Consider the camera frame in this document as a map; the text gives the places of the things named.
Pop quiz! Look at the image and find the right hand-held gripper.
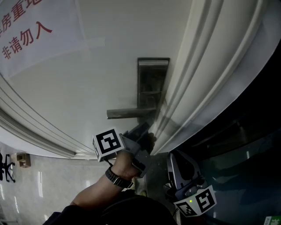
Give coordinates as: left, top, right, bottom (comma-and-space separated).
166, 150, 217, 218

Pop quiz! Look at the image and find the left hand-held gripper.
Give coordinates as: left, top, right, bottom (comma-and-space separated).
92, 122, 158, 178

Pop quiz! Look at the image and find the person's left forearm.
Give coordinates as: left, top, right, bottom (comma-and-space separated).
69, 173, 132, 207

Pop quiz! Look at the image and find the silver door lock plate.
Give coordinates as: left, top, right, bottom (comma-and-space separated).
137, 57, 170, 124

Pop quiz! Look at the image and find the white door with handle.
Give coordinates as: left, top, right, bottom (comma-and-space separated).
0, 0, 198, 156

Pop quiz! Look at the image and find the paper sign with red text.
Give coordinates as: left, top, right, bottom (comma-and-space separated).
0, 0, 86, 78

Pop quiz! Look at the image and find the person's left hand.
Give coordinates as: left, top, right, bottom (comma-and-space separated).
111, 149, 141, 180

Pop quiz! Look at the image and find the black wristwatch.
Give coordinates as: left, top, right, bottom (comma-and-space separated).
104, 166, 134, 189

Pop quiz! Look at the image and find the person's shirt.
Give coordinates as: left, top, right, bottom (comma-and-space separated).
43, 193, 177, 225

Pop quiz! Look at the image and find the brown cardboard box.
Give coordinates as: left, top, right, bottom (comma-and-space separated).
17, 152, 31, 169

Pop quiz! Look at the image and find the black office chair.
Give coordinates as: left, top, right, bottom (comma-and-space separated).
0, 153, 16, 183

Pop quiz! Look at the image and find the silver lever door handle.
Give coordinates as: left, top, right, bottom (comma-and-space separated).
106, 107, 157, 120

